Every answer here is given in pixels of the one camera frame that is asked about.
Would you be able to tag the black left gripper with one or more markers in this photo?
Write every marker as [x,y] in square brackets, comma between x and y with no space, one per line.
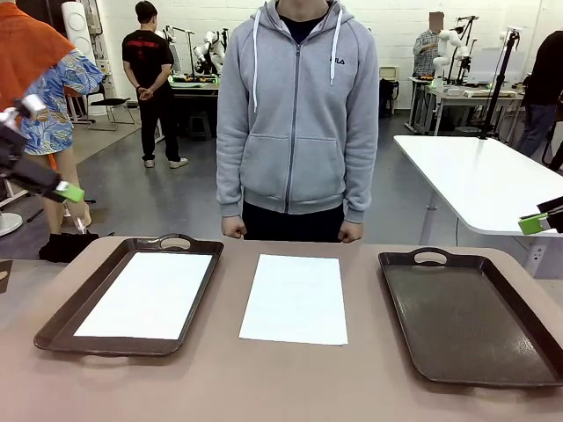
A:
[9,149]

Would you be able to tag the white A4 paper stack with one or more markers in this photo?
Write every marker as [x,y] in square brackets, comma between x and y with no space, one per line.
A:
[294,299]
[145,294]

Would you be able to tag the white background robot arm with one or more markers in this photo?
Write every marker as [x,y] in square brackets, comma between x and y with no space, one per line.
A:
[448,48]

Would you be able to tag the grey sleeved left forearm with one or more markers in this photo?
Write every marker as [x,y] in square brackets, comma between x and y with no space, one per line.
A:
[361,176]

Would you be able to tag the grey sleeved right forearm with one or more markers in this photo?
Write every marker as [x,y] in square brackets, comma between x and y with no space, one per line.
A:
[229,176]

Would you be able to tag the person's left hand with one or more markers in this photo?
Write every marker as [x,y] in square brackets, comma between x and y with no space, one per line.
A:
[352,232]

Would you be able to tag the person's right hand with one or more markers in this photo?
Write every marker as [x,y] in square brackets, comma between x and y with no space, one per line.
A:
[233,228]

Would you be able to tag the white round stand base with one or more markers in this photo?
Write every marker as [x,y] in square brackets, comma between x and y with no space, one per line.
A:
[9,224]

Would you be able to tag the white table with legs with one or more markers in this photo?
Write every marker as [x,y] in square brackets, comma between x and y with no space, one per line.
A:
[475,180]

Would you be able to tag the black bag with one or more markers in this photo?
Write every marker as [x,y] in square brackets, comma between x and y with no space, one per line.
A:
[66,247]

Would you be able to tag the black folding chair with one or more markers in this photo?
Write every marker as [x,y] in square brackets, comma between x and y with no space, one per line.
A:
[110,103]

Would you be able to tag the dark brown flat object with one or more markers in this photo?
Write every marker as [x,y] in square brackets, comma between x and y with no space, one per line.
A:
[5,277]

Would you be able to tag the brown plastic tray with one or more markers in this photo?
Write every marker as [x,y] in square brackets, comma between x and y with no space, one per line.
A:
[57,334]
[466,316]

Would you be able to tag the person in dark clothing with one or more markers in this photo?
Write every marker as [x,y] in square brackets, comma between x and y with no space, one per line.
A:
[545,79]

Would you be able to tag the black tripod pole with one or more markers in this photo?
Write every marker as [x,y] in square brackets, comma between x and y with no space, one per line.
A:
[499,83]

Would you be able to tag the grey background work table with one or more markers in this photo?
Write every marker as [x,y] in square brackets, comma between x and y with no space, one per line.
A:
[475,94]

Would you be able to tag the man in black t-shirt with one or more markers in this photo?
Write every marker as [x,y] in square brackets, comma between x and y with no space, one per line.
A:
[147,66]

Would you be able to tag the black stool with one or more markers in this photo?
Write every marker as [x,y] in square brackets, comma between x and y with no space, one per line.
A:
[200,125]

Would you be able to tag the dark background work table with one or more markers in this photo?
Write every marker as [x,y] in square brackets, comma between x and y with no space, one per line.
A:
[195,90]

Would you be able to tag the person in plaid shirt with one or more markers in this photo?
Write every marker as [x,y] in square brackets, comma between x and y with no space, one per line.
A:
[426,48]

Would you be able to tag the beige box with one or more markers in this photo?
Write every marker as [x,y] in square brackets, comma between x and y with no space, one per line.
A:
[389,72]

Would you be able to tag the person in grey hoodie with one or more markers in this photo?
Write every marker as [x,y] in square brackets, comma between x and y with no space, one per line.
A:
[299,132]

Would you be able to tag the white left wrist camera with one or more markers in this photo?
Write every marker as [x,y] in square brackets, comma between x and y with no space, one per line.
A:
[33,105]

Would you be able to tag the black camera stand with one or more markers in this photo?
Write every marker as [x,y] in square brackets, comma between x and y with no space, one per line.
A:
[466,44]

